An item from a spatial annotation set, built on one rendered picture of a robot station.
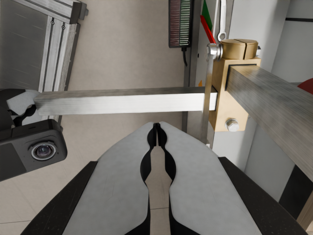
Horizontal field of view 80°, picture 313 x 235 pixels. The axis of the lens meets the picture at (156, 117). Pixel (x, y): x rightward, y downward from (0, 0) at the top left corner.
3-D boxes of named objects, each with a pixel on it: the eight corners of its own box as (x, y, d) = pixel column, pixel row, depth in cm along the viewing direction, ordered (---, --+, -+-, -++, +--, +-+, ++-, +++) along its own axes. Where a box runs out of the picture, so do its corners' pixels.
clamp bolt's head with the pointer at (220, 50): (191, 22, 37) (206, 65, 27) (192, 8, 35) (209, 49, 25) (200, 21, 37) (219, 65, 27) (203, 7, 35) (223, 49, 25)
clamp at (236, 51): (206, 117, 35) (214, 132, 31) (215, 39, 28) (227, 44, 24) (236, 116, 35) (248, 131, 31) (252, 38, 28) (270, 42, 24)
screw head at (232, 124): (223, 129, 30) (226, 134, 29) (225, 118, 29) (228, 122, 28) (236, 129, 30) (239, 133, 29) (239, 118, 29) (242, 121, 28)
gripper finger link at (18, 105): (7, 79, 32) (-42, 103, 24) (43, 78, 32) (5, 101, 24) (15, 97, 33) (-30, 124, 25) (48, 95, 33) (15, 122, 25)
